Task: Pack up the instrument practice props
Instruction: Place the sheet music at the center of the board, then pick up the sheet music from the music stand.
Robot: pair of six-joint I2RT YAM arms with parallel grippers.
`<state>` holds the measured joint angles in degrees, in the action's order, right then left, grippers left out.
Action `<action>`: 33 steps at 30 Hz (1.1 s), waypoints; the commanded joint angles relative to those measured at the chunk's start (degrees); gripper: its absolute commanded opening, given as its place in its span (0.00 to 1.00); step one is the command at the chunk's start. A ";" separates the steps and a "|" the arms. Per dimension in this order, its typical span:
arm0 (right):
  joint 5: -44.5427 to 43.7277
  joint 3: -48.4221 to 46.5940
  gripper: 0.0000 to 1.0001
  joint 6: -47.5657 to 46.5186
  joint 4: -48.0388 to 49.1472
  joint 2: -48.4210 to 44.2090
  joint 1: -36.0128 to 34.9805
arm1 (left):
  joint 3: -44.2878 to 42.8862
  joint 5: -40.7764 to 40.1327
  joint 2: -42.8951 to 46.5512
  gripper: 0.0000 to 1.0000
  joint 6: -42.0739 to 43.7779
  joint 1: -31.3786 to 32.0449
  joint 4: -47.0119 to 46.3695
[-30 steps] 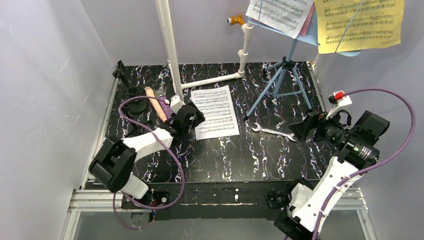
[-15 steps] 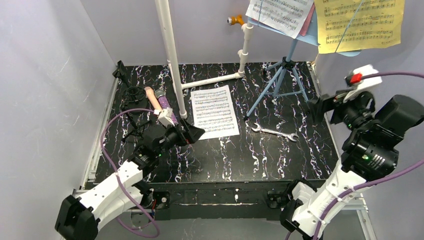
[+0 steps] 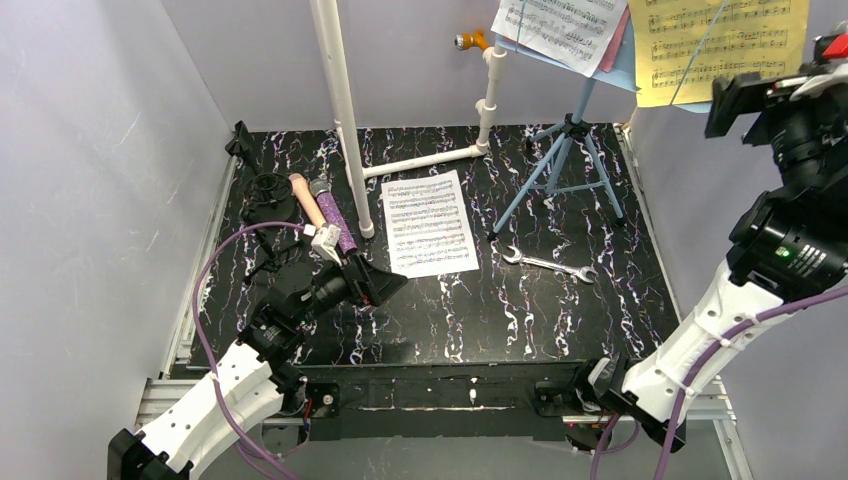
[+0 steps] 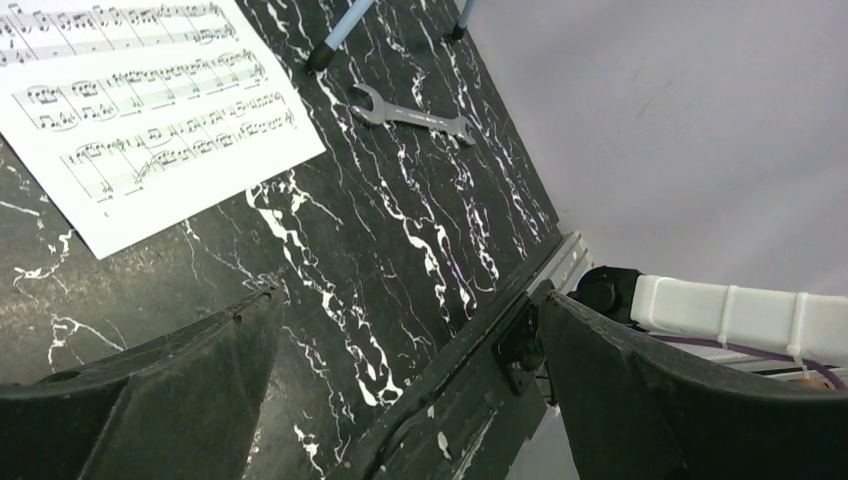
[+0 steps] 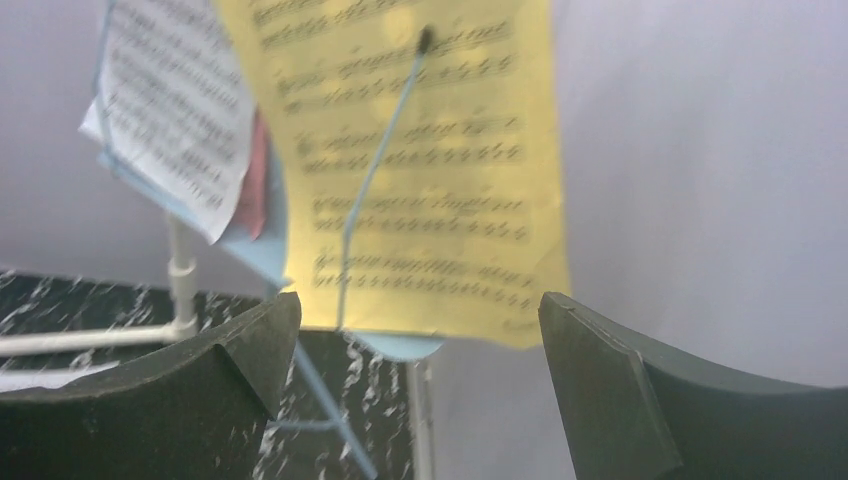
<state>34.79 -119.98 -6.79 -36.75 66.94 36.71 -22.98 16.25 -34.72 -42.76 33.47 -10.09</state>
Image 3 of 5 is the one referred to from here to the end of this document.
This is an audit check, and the purple glitter microphone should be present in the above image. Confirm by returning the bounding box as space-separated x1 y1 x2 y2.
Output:
309 178 358 256

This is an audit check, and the black tripod shock-mount stand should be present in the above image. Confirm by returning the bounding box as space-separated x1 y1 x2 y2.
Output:
239 172 299 286

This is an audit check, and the black round-base microphone stand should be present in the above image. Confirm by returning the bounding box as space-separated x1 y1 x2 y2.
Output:
225 120 295 225

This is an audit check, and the pink toy microphone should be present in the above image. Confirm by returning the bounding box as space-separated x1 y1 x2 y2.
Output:
289 173 327 228

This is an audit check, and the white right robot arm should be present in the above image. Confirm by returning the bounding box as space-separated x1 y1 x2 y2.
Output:
573 65 847 451

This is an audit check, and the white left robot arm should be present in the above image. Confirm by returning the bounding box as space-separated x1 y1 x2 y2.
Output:
106 254 408 479

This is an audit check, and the yellow sheet music page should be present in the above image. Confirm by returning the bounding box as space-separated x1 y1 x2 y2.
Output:
628 0 810 108

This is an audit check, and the pink paper sheet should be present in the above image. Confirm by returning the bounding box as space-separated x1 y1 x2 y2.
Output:
597 7 631 73

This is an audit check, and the blue tripod music stand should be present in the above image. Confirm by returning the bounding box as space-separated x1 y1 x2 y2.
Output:
488 33 720 242

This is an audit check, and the silver open-end wrench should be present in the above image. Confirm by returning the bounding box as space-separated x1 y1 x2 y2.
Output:
501 246 597 284

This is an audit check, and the orange pipe valve fitting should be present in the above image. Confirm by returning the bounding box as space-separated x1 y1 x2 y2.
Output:
454 29 490 52

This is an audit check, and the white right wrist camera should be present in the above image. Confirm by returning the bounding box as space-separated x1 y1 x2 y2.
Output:
772 22 847 101

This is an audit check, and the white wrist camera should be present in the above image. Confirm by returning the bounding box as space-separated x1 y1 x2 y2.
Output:
304 223 342 265
772 22 847 101

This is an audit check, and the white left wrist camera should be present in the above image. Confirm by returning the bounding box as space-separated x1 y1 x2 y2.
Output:
304 223 342 265

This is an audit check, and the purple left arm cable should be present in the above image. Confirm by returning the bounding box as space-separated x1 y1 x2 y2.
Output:
192 221 316 480

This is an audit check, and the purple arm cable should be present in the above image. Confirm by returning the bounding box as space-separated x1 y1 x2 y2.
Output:
589 284 848 480
192 221 316 480

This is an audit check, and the white PVC pipe frame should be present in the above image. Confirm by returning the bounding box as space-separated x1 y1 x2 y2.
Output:
309 0 507 239

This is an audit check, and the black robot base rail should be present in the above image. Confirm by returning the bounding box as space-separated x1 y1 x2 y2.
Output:
271 361 635 441

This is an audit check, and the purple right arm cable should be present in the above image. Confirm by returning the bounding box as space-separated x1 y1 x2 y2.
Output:
589 284 848 480

